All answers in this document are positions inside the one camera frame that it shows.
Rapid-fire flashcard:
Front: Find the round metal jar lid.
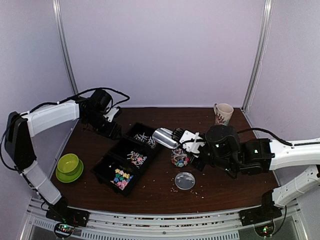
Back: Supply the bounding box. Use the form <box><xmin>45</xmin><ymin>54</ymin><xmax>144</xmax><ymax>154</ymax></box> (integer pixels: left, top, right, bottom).
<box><xmin>174</xmin><ymin>172</ymin><xmax>196</xmax><ymax>191</ymax></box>

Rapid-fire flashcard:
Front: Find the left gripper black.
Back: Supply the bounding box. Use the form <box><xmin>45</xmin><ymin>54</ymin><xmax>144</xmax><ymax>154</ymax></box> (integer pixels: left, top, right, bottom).
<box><xmin>83</xmin><ymin>110</ymin><xmax>122</xmax><ymax>140</ymax></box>

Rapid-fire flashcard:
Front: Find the left aluminium frame post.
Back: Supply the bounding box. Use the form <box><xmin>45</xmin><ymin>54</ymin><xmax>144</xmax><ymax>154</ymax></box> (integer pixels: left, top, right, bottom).
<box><xmin>52</xmin><ymin>0</ymin><xmax>79</xmax><ymax>94</ymax></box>

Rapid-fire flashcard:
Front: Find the metal scoop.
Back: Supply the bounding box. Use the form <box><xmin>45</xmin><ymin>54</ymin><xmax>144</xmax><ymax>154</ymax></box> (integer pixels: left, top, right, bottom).
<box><xmin>152</xmin><ymin>127</ymin><xmax>179</xmax><ymax>150</ymax></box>

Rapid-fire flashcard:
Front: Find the green bowl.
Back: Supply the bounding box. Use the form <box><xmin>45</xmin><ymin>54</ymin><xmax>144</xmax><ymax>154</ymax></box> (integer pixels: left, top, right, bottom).
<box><xmin>57</xmin><ymin>153</ymin><xmax>80</xmax><ymax>176</ymax></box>

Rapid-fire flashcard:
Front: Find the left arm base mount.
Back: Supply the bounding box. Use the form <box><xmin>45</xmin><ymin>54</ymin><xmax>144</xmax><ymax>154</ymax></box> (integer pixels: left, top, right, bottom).
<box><xmin>45</xmin><ymin>198</ymin><xmax>90</xmax><ymax>227</ymax></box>

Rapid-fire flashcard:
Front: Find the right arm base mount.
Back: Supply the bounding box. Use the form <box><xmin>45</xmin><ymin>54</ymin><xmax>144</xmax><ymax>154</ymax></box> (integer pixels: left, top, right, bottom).
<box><xmin>238</xmin><ymin>197</ymin><xmax>282</xmax><ymax>227</ymax></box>

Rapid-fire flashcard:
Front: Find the right aluminium frame post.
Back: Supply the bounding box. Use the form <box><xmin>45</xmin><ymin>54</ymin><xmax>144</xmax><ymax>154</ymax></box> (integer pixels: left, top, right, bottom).
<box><xmin>242</xmin><ymin>0</ymin><xmax>274</xmax><ymax>114</ymax></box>

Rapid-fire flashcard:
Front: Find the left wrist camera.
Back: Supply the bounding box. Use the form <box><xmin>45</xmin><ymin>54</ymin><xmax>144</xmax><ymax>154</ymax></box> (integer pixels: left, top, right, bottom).
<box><xmin>104</xmin><ymin>106</ymin><xmax>122</xmax><ymax>123</ymax></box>

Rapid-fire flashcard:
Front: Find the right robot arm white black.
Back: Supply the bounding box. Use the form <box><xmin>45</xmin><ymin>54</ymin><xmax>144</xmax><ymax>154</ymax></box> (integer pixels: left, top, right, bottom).
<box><xmin>171</xmin><ymin>125</ymin><xmax>320</xmax><ymax>221</ymax></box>

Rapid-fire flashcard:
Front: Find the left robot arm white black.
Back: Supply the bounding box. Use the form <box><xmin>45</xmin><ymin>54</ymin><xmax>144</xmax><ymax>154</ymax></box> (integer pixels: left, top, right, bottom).
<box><xmin>1</xmin><ymin>87</ymin><xmax>122</xmax><ymax>222</ymax></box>

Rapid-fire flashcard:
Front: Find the black three-compartment candy tray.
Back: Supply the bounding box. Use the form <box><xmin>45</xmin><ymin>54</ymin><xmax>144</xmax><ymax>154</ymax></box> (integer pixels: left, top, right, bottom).
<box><xmin>91</xmin><ymin>122</ymin><xmax>162</xmax><ymax>197</ymax></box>

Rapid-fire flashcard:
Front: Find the aluminium frame post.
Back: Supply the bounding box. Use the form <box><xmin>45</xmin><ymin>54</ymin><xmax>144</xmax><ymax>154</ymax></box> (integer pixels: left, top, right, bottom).
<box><xmin>242</xmin><ymin>0</ymin><xmax>274</xmax><ymax>114</ymax></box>
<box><xmin>52</xmin><ymin>0</ymin><xmax>79</xmax><ymax>94</ymax></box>

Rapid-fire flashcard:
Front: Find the clear plastic jar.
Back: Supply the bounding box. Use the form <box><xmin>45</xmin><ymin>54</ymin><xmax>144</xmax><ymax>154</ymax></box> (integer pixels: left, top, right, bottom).
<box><xmin>170</xmin><ymin>148</ymin><xmax>190</xmax><ymax>168</ymax></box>

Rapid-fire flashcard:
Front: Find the ceramic mug coral pattern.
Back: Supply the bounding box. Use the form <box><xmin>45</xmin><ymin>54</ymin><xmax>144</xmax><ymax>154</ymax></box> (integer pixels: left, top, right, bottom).
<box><xmin>213</xmin><ymin>103</ymin><xmax>234</xmax><ymax>126</ymax></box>

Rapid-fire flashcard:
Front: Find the green plate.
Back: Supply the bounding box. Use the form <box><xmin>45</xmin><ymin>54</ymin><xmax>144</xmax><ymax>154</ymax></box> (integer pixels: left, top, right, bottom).
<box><xmin>55</xmin><ymin>160</ymin><xmax>84</xmax><ymax>184</ymax></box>

